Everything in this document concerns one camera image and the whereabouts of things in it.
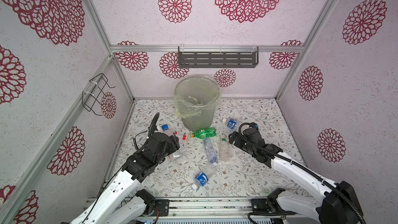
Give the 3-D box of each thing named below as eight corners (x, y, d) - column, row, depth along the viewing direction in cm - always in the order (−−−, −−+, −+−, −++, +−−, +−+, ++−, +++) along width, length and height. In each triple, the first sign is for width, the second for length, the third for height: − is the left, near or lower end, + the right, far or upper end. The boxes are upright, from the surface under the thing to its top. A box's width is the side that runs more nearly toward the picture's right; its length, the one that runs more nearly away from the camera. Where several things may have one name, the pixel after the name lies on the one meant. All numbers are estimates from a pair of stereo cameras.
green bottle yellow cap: (190, 140, 100) (190, 136, 95) (191, 132, 103) (190, 127, 99) (215, 140, 100) (216, 136, 95) (215, 132, 103) (216, 127, 99)
